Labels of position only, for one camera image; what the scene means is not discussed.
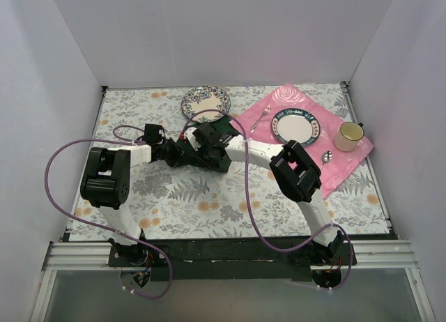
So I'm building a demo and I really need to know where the aluminium frame rail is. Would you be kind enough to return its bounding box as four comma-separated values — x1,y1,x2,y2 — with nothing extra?
30,240,435,321

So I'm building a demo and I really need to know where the blue floral ceramic plate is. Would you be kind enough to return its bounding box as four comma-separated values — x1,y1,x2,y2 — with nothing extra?
181,86,231,118

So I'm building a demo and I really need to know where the pink rose placemat cloth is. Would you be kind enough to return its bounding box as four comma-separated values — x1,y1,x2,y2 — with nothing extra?
232,84,373,197

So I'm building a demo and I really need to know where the green rimmed white plate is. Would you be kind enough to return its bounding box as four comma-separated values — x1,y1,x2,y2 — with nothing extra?
271,108,321,146

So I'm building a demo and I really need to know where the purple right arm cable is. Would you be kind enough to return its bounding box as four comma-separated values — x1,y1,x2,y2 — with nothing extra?
183,109,355,291

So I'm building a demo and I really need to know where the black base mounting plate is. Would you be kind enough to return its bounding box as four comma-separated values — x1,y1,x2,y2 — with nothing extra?
108,238,349,282

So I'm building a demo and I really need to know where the silver fork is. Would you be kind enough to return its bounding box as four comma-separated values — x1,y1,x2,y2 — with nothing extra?
249,105,271,133

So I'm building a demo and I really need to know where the dark green cloth napkin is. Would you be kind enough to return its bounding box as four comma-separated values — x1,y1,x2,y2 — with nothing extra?
176,119,240,173

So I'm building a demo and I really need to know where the cream enamel mug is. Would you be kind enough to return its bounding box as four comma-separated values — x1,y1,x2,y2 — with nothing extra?
333,122,364,152

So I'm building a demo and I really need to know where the silver spoon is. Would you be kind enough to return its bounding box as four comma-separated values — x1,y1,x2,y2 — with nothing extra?
320,151,332,169

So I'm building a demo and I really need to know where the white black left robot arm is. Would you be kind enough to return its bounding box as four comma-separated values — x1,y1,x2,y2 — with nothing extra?
80,124,181,266

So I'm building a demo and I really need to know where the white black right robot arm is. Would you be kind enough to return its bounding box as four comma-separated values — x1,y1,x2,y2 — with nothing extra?
183,123,345,265

